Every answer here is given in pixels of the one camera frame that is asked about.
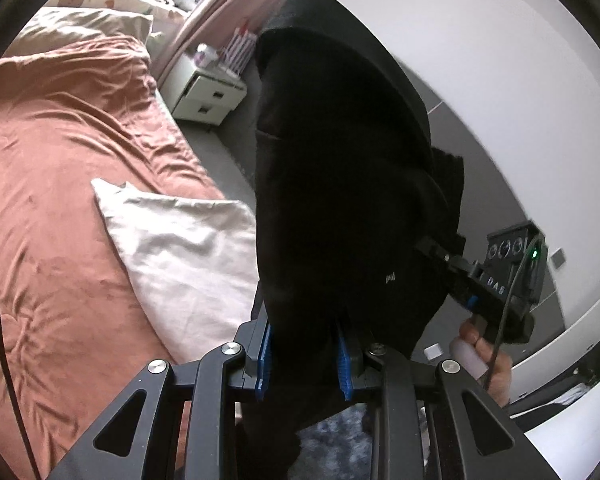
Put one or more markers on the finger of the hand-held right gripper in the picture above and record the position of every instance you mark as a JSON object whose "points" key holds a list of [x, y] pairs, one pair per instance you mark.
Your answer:
{"points": [[432, 250]]}

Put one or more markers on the pink curtain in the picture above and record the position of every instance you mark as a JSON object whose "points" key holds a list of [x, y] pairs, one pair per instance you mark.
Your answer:
{"points": [[195, 25]]}

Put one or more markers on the white pillow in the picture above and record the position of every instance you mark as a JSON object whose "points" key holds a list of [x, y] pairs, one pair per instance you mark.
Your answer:
{"points": [[180, 250]]}

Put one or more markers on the black garment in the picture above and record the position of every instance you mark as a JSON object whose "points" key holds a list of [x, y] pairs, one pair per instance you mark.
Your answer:
{"points": [[340, 185]]}

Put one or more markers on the rust orange bed sheet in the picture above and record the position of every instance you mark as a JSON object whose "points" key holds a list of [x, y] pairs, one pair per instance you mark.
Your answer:
{"points": [[55, 185]]}

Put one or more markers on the patterned window bench cushion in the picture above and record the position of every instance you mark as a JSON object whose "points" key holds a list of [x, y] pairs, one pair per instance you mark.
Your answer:
{"points": [[145, 7]]}

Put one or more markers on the person's right hand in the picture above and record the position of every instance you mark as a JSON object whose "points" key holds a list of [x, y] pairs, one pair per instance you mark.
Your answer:
{"points": [[497, 370]]}

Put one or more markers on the small items on nightstand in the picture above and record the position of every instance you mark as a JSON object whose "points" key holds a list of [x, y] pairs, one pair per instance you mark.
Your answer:
{"points": [[206, 55]]}

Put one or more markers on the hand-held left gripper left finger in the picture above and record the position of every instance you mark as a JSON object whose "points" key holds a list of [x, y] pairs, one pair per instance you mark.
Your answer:
{"points": [[263, 360]]}

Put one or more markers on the striped gift bag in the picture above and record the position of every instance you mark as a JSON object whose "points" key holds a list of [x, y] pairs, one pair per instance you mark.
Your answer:
{"points": [[240, 47]]}

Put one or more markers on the blue shaggy rug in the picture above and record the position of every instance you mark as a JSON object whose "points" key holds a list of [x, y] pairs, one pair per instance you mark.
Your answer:
{"points": [[335, 440]]}

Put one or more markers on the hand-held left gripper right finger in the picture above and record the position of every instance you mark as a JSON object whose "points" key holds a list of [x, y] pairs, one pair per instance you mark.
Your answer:
{"points": [[343, 367]]}

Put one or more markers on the white nightstand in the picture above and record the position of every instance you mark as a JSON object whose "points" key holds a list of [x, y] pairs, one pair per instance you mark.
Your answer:
{"points": [[205, 95]]}

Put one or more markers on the grey wall socket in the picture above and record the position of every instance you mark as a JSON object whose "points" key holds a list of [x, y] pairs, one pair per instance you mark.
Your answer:
{"points": [[558, 258]]}

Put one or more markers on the beige pillow at headboard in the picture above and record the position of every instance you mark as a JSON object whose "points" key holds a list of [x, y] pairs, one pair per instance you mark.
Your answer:
{"points": [[80, 25]]}

